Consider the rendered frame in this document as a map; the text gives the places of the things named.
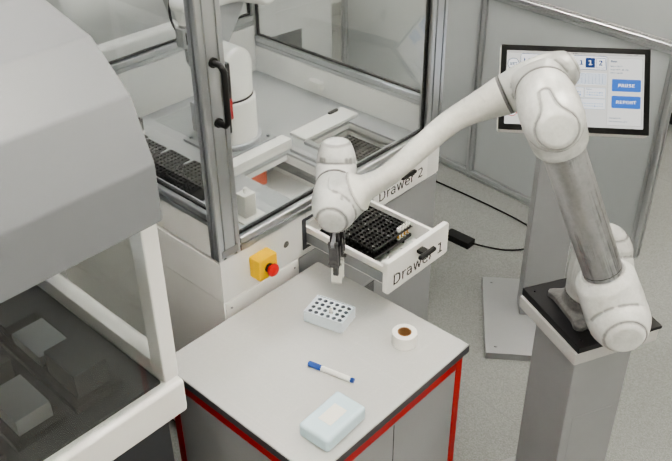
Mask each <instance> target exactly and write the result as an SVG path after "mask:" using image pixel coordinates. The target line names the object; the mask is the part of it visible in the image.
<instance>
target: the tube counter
mask: <svg viewBox="0 0 672 461"><path fill-rule="evenodd" d="M606 83H607V73H586V72H581V73H580V78H579V80H578V82H577V84H581V85H606Z"/></svg>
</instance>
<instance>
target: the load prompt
mask: <svg viewBox="0 0 672 461"><path fill-rule="evenodd" d="M537 55H540V54H532V53H521V61H520V63H521V62H523V61H525V60H527V59H530V58H532V57H535V56H537ZM573 56H574V57H575V59H576V61H577V63H578V65H579V67H580V70H606V71H607V56H588V55H573Z"/></svg>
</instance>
